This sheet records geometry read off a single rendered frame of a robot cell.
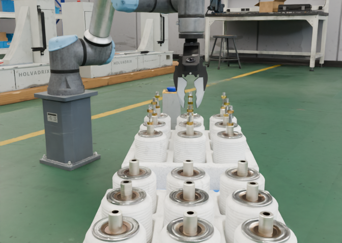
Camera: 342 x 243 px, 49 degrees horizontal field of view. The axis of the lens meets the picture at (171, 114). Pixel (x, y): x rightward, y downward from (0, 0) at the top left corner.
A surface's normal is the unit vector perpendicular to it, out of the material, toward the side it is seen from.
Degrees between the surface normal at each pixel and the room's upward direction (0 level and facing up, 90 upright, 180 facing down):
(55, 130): 90
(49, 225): 0
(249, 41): 90
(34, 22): 90
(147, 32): 65
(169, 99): 90
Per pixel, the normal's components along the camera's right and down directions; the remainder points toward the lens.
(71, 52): 0.59, 0.18
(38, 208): 0.00, -0.97
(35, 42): -0.53, 0.19
